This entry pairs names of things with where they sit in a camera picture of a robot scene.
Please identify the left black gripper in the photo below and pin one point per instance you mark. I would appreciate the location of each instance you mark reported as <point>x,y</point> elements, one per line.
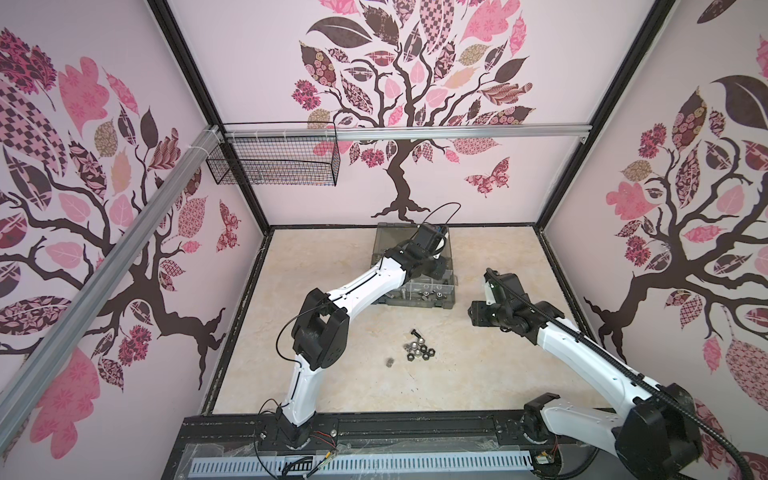
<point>437,271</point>

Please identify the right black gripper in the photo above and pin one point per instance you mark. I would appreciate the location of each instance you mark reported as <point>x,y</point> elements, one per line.
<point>477,313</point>

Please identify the silver wing nut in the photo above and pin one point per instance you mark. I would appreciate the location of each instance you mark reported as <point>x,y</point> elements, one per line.
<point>433,295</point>

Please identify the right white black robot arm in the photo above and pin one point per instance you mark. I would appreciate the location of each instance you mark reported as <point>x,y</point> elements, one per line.
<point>649,428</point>

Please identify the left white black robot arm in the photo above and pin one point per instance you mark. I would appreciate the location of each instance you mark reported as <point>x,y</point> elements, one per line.
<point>321,328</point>

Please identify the grey plastic compartment organizer box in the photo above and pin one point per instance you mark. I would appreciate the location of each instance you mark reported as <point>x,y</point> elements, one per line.
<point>388,237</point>

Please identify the white slotted cable duct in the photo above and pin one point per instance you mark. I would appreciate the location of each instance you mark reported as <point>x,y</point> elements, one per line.
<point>314,466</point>

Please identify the black wire mesh basket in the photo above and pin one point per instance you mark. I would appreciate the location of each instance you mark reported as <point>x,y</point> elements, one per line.
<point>289,153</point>

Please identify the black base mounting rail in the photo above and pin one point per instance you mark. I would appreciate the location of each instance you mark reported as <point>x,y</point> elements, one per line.
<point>366,429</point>

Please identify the aluminium rail on back wall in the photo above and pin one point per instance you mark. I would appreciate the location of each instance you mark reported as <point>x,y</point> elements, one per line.
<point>419,133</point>

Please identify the aluminium rail on wall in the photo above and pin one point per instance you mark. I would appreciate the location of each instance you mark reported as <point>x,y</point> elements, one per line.
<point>419,133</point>
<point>24,390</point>

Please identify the aluminium rail on left wall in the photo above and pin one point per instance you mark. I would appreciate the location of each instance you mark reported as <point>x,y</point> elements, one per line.
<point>24,390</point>

